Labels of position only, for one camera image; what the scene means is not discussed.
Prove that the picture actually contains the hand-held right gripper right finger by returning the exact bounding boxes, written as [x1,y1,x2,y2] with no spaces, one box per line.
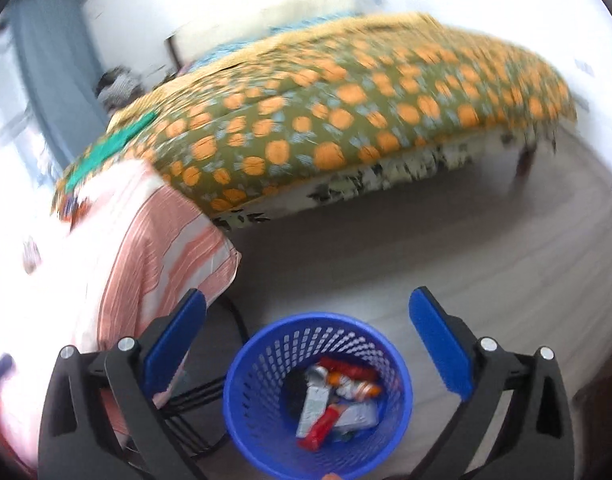
[408,286,577,480]

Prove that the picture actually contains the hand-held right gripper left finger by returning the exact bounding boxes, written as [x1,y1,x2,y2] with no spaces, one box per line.
[38,287,207,480]

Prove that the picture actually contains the crushed orange can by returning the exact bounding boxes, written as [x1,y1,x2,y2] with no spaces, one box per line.
[333,379,385,402]

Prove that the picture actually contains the blue mesh wastebasket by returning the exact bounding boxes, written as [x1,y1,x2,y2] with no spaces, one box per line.
[222,312,414,479]

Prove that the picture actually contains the black foam mesh sleeve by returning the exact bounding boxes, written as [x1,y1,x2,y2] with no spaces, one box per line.
[285,372,313,417]

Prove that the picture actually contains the green white milk carton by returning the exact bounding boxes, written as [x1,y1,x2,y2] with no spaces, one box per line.
[296,365,337,439]

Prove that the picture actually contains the red paper packet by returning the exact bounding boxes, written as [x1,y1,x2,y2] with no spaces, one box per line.
[298,402,345,454]

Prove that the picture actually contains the black metal table legs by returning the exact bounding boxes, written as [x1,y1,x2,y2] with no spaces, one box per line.
[158,295,251,480]

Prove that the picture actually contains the round table, striped cloth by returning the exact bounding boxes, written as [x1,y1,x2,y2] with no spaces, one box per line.
[0,159,243,461]

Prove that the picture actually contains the black white bed skirt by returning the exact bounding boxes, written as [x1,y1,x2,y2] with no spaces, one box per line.
[213,130,559,232]

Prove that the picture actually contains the dark wooden bed leg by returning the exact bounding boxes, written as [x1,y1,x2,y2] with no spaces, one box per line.
[516,147,538,179]

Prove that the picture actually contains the green folded cloth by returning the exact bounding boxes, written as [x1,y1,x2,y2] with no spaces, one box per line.
[66,112,159,194]

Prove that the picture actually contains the pile of clothes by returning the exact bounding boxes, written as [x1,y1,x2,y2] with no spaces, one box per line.
[96,66,147,111]

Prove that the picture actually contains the bed with floral quilt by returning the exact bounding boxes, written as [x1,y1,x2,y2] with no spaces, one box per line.
[53,12,579,219]

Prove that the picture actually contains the teal floral pillow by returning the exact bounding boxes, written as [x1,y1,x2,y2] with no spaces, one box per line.
[188,35,267,69]

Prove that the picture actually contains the grey-blue curtain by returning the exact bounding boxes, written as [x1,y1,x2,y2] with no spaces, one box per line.
[8,0,111,161]

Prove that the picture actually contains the yellow blanket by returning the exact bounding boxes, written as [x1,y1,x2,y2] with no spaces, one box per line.
[201,10,437,68]

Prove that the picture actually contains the cream padded headboard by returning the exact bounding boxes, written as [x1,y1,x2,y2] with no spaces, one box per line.
[166,0,359,62]

